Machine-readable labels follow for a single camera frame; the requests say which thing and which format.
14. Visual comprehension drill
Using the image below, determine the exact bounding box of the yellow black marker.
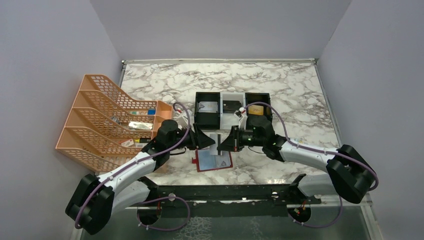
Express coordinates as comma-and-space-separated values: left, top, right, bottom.
134, 138, 151, 144

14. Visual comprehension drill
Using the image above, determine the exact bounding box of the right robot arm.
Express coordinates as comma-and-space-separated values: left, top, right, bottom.
217, 116, 377, 204

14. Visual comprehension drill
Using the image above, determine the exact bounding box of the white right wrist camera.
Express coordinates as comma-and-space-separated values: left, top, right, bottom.
233, 107, 248, 130

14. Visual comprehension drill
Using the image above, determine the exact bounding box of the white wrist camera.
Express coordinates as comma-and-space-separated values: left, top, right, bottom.
175, 111, 190, 128
233, 107, 248, 130

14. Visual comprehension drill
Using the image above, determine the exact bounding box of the silver VIP card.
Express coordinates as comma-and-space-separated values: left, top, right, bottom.
209, 133, 220, 157

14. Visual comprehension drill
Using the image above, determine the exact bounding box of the black bin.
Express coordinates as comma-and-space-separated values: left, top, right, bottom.
245, 92, 273, 122
194, 92, 221, 130

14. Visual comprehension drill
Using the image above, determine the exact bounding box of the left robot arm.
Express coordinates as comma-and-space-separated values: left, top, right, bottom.
65, 119, 216, 235

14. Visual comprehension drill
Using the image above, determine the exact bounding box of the black mounting rail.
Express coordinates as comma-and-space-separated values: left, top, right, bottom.
133, 184, 321, 220

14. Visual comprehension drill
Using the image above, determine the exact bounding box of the orange plastic file organizer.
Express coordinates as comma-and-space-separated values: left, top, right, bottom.
55, 74, 174, 173

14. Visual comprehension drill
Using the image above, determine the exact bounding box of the left black bin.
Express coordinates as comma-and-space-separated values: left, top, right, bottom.
194, 92, 221, 130

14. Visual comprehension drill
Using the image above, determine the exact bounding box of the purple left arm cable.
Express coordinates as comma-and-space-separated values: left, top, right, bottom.
74, 101, 193, 230

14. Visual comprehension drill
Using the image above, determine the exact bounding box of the right black bin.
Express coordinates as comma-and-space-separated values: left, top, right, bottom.
245, 92, 273, 122

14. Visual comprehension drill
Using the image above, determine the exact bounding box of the red card holder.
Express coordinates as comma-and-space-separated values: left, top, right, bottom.
191, 149, 233, 172

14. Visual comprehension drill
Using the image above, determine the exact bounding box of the gold card in bin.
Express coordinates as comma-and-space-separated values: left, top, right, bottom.
247, 104, 264, 116

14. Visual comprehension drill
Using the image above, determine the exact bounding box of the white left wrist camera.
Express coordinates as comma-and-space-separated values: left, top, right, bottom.
175, 111, 190, 128

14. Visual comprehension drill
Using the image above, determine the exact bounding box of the black card in bin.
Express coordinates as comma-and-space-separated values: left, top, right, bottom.
222, 100, 242, 114

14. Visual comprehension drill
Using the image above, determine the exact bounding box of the blue item in organizer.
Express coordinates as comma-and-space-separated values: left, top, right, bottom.
147, 109, 156, 115

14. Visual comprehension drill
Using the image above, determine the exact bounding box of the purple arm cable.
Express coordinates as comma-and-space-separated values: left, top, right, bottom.
243, 101, 380, 230
74, 101, 193, 230

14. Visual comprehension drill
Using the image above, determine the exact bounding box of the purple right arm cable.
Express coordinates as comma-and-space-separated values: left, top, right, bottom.
243, 101, 380, 230

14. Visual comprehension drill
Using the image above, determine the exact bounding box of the white middle bin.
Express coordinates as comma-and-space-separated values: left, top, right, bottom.
219, 92, 246, 130

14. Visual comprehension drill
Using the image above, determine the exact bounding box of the silver foil packet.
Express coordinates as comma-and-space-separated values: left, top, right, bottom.
128, 121, 153, 131

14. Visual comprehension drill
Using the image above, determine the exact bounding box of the silver card in bin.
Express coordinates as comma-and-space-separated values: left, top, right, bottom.
197, 101, 219, 113

